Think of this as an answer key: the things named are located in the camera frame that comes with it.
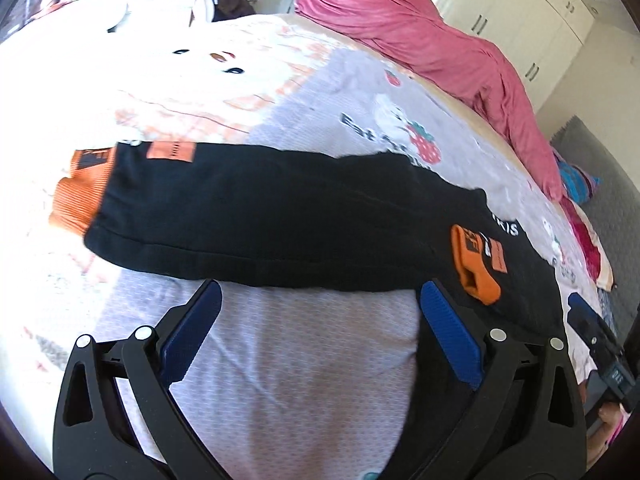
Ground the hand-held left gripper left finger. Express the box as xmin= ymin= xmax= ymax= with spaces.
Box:
xmin=52 ymin=279 xmax=224 ymax=480

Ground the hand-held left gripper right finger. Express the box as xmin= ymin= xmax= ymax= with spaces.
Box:
xmin=419 ymin=279 xmax=587 ymax=480

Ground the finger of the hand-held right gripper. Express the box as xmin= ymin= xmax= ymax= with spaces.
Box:
xmin=567 ymin=292 xmax=623 ymax=361

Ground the black garment with orange cuffs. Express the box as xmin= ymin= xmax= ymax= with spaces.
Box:
xmin=47 ymin=141 xmax=571 ymax=480

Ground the person's right hand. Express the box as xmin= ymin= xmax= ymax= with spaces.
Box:
xmin=596 ymin=402 xmax=627 ymax=450

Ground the red patterned blanket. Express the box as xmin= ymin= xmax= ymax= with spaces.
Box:
xmin=560 ymin=197 xmax=614 ymax=291

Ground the strawberry bear printed bed sheet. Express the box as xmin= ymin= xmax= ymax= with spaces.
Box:
xmin=0 ymin=12 xmax=617 ymax=480

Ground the grey quilted headboard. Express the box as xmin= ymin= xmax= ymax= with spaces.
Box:
xmin=550 ymin=115 xmax=640 ymax=311

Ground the striped pillow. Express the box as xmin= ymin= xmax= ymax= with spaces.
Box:
xmin=552 ymin=147 xmax=603 ymax=206

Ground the pink duvet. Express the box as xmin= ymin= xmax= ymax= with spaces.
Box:
xmin=295 ymin=0 xmax=566 ymax=202

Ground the white wardrobe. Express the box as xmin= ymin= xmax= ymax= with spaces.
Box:
xmin=400 ymin=0 xmax=601 ymax=111

